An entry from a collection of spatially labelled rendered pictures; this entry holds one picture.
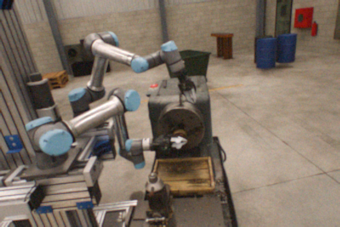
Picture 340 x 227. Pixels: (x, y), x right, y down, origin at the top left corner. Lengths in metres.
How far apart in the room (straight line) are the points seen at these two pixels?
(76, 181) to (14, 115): 0.48
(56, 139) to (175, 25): 10.77
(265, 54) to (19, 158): 7.13
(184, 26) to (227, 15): 2.19
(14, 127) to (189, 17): 10.77
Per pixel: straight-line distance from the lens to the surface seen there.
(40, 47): 12.08
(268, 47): 7.71
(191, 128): 1.41
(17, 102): 1.39
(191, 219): 1.04
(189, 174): 1.40
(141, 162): 1.40
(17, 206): 1.30
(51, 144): 1.06
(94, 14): 11.46
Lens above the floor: 1.74
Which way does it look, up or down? 22 degrees down
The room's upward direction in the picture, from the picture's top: 7 degrees counter-clockwise
